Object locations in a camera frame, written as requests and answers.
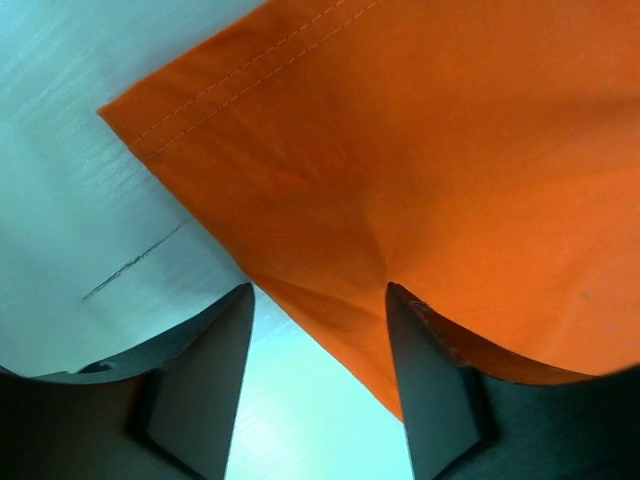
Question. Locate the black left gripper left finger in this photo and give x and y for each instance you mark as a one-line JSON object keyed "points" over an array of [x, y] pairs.
{"points": [[164, 409]]}

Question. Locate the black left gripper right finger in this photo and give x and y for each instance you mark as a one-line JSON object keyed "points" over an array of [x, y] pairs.
{"points": [[475, 410]]}

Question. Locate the orange t shirt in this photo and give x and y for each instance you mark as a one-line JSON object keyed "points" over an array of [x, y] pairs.
{"points": [[483, 154]]}

